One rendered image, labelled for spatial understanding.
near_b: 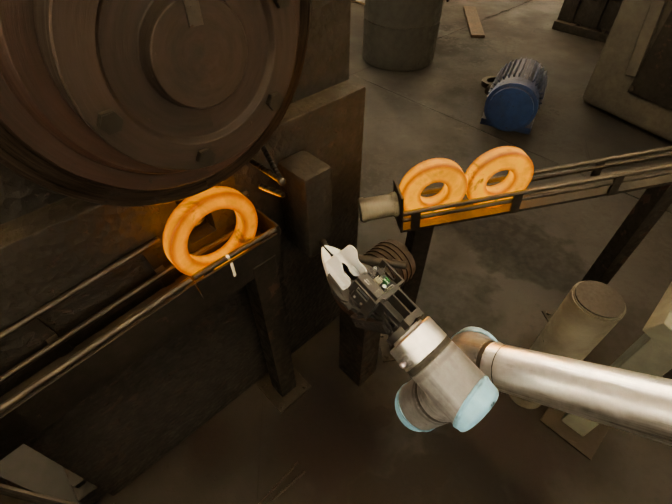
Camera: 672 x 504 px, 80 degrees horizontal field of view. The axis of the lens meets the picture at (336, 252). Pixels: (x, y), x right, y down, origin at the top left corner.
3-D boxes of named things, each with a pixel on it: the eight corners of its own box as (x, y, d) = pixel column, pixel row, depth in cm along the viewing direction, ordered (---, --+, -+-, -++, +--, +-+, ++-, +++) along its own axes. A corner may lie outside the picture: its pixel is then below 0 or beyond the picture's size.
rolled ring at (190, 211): (250, 177, 73) (240, 169, 75) (156, 224, 65) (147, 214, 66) (263, 247, 87) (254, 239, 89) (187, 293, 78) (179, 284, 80)
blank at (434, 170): (398, 164, 88) (402, 172, 86) (466, 151, 89) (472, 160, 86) (397, 215, 100) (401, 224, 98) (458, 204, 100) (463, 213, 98)
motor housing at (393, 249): (329, 370, 138) (326, 269, 99) (372, 332, 148) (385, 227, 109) (355, 396, 131) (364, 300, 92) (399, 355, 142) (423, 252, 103)
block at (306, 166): (283, 238, 103) (272, 159, 85) (306, 224, 107) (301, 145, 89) (310, 261, 97) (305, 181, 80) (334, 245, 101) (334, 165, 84)
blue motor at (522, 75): (474, 133, 245) (489, 77, 220) (493, 95, 280) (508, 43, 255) (526, 145, 236) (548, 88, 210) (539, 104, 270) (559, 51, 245)
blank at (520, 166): (467, 152, 89) (472, 160, 87) (534, 139, 89) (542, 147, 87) (458, 204, 100) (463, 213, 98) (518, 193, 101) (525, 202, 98)
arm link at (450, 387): (450, 441, 64) (484, 431, 56) (396, 380, 67) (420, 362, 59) (481, 402, 69) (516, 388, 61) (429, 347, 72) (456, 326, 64)
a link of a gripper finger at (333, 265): (328, 233, 69) (363, 271, 67) (322, 250, 74) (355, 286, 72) (314, 241, 68) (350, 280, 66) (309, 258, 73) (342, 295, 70)
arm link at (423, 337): (432, 345, 71) (397, 380, 67) (413, 324, 73) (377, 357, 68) (455, 327, 64) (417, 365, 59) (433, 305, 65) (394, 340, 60)
